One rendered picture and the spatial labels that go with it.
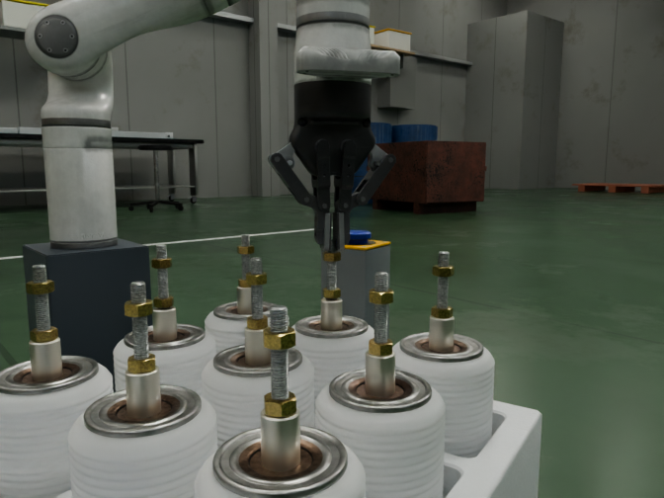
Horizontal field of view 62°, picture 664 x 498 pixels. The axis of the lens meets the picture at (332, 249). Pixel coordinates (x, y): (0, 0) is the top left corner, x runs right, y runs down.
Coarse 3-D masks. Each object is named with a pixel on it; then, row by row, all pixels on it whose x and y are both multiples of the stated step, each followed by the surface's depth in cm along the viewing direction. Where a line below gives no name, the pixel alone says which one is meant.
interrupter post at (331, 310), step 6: (324, 300) 56; (330, 300) 56; (336, 300) 56; (324, 306) 56; (330, 306) 56; (336, 306) 56; (324, 312) 56; (330, 312) 56; (336, 312) 56; (324, 318) 56; (330, 318) 56; (336, 318) 56; (324, 324) 56; (330, 324) 56; (336, 324) 56; (330, 330) 56
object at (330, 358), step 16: (304, 336) 54; (368, 336) 55; (304, 352) 54; (320, 352) 53; (336, 352) 53; (352, 352) 53; (320, 368) 53; (336, 368) 53; (352, 368) 53; (320, 384) 53
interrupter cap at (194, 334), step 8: (152, 328) 56; (184, 328) 56; (192, 328) 56; (200, 328) 56; (128, 336) 53; (152, 336) 54; (184, 336) 54; (192, 336) 53; (200, 336) 53; (128, 344) 51; (152, 344) 51; (160, 344) 51; (168, 344) 51; (176, 344) 51; (184, 344) 51; (192, 344) 52
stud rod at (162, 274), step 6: (162, 246) 52; (156, 252) 52; (162, 252) 52; (156, 258) 52; (162, 258) 52; (162, 270) 52; (162, 276) 53; (162, 282) 53; (162, 288) 53; (168, 288) 53; (162, 294) 53; (168, 294) 53
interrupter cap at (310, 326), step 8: (304, 320) 59; (312, 320) 59; (320, 320) 59; (344, 320) 59; (352, 320) 59; (360, 320) 59; (296, 328) 56; (304, 328) 56; (312, 328) 56; (320, 328) 57; (344, 328) 57; (352, 328) 56; (360, 328) 56; (368, 328) 57; (312, 336) 54; (320, 336) 54; (328, 336) 54; (336, 336) 54; (344, 336) 54; (352, 336) 54
